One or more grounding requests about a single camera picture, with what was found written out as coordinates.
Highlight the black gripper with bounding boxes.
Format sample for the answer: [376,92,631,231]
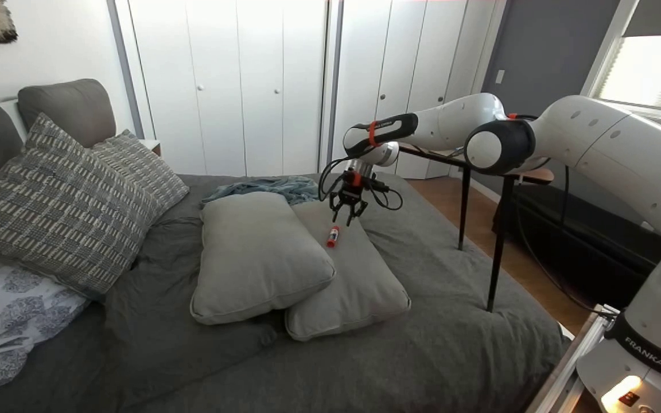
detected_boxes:
[328,168,382,229]

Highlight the light grey pillow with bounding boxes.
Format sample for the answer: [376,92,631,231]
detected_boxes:
[281,198,412,345]
[186,191,340,327]

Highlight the small grey patterned pillow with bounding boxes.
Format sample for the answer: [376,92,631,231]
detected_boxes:
[87,129,193,233]

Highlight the large grey patterned pillow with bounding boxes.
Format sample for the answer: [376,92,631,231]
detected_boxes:
[0,113,159,301]

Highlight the floral print pillow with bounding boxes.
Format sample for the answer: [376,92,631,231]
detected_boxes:
[0,254,92,400]

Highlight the blue knitted throw blanket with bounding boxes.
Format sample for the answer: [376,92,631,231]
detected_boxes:
[205,174,320,207]

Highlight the white wardrobe doors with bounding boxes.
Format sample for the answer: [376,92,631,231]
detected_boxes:
[110,0,509,183]

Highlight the wooden table with black legs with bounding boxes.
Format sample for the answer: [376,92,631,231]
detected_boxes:
[396,142,560,315]

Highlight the white floating nightstand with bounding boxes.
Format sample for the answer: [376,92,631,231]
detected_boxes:
[138,136,164,160]

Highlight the black low cabinet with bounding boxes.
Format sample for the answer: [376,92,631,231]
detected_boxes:
[508,179,661,311]

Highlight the bright window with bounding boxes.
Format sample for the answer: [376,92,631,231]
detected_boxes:
[581,0,661,120]

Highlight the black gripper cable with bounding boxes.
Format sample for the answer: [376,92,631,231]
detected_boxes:
[315,153,407,216]

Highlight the white metal frame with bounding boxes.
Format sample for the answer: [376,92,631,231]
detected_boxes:
[522,302,625,413]

